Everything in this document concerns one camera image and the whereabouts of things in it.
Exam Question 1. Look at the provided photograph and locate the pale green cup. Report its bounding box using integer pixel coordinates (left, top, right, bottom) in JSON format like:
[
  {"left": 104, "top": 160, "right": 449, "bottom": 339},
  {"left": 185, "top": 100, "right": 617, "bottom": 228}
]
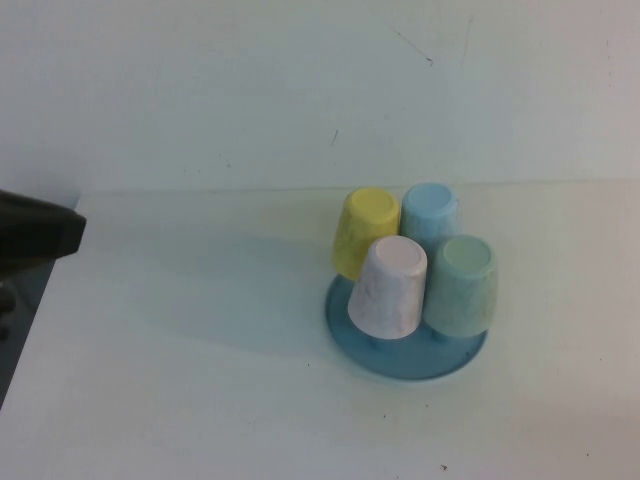
[{"left": 423, "top": 234, "right": 500, "bottom": 340}]

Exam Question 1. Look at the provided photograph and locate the pale pink cup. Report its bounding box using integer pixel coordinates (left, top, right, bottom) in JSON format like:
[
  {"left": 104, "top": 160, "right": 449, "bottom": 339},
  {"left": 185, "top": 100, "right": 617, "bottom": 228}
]
[{"left": 347, "top": 236, "right": 429, "bottom": 342}]

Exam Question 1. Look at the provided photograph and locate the yellow cup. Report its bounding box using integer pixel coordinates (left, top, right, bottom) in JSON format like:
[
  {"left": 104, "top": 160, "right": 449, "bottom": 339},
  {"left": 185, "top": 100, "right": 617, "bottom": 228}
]
[{"left": 331, "top": 186, "right": 401, "bottom": 282}]

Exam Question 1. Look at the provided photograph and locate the light blue cup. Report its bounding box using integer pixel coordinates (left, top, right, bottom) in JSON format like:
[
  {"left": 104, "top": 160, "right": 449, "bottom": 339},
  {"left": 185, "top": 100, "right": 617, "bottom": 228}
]
[{"left": 401, "top": 182, "right": 464, "bottom": 251}]

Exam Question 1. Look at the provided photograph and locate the blue cup stand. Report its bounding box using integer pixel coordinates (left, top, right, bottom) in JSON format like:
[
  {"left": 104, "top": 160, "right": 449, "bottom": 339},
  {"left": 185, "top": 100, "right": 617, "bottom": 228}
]
[{"left": 323, "top": 272, "right": 489, "bottom": 385}]

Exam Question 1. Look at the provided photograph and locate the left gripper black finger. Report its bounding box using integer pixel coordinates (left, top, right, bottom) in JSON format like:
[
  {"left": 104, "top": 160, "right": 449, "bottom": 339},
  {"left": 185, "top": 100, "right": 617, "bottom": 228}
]
[{"left": 0, "top": 188, "right": 87, "bottom": 275}]

